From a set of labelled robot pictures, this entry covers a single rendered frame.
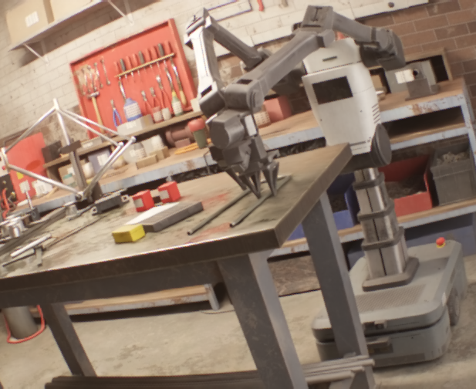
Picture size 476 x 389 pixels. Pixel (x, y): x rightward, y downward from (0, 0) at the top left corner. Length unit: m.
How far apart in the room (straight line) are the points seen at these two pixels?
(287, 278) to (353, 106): 1.36
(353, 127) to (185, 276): 0.99
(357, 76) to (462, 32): 1.54
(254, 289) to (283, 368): 0.22
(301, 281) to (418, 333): 1.27
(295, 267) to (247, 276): 1.92
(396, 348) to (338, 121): 0.85
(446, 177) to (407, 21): 1.07
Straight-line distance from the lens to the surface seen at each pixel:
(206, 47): 1.91
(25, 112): 4.94
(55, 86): 4.71
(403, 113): 2.98
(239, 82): 1.60
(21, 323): 4.28
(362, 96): 2.29
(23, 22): 4.53
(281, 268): 3.41
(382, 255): 2.46
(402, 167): 3.54
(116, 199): 2.24
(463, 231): 3.19
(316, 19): 1.86
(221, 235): 1.41
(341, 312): 2.11
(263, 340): 1.54
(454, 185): 3.10
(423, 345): 2.31
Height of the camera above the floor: 1.22
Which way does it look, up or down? 11 degrees down
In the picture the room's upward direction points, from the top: 18 degrees counter-clockwise
